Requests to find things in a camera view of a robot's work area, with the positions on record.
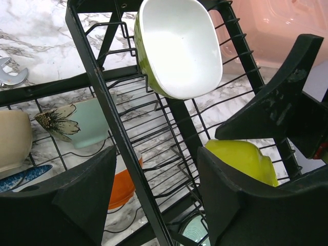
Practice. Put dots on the black wire dish rack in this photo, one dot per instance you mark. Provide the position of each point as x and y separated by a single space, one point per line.
34 34

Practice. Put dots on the white square bowl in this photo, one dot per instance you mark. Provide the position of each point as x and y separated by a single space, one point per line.
178 48

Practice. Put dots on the beige floral bowl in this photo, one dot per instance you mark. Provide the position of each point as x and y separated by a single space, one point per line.
16 138

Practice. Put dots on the blue floral bowl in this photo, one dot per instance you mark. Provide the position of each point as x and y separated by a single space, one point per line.
28 177

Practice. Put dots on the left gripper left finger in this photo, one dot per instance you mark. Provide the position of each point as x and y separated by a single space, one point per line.
67 209

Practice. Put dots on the pink plastic storage box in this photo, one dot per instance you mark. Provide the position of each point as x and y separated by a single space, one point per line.
272 26

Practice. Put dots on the yellow-green bowl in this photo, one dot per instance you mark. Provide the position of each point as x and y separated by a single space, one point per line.
246 158

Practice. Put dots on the black rimmed bowl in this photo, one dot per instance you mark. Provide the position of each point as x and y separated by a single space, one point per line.
196 229

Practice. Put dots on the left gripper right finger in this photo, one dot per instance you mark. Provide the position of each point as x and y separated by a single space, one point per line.
243 211

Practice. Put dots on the orange bowl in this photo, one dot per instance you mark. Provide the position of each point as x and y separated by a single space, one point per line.
123 187

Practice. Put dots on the mint green floral bowl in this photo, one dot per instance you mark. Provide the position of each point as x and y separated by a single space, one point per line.
82 123

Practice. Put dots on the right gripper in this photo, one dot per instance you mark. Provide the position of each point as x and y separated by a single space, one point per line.
268 113

